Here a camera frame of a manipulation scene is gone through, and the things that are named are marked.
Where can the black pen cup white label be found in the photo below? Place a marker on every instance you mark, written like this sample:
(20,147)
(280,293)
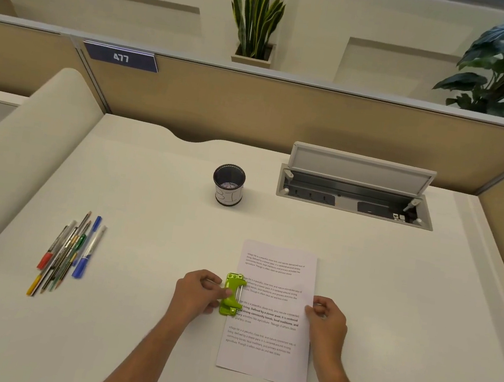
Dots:
(228,190)

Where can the beige square planter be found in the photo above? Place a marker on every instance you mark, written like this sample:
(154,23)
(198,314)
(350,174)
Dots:
(250,61)

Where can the person's left hand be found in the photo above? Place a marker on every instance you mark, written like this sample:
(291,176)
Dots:
(192,294)

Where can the snake plant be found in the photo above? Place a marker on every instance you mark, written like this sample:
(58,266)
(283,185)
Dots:
(257,13)

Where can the long beige partition panel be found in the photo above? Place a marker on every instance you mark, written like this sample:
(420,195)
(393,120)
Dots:
(267,107)

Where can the person's left fingers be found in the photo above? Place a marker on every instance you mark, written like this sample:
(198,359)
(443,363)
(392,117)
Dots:
(216,289)

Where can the grey socket box lid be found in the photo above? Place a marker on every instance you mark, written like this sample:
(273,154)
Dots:
(361,168)

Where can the person's right hand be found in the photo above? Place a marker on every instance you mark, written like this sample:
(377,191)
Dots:
(328,332)

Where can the grey desk power socket box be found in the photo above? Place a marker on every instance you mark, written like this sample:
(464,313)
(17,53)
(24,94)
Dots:
(347,203)

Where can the person's left forearm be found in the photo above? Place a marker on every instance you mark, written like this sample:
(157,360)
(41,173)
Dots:
(142,359)

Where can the printed white paper sheet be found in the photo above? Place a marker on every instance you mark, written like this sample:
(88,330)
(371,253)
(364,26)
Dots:
(263,347)

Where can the white curved desk divider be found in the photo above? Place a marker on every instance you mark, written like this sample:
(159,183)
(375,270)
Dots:
(21,153)

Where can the blue desk sign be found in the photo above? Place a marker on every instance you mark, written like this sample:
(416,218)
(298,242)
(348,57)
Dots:
(120,58)

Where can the green hole punch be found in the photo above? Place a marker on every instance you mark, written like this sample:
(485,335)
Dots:
(232,304)

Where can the person's right fingers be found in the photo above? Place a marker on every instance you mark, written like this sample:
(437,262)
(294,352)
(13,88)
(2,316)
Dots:
(317,307)

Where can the pile of pens and pencils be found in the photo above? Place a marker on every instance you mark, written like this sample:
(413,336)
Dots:
(65,256)

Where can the short beige partition panel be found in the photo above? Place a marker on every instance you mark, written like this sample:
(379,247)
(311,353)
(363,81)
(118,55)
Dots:
(24,57)

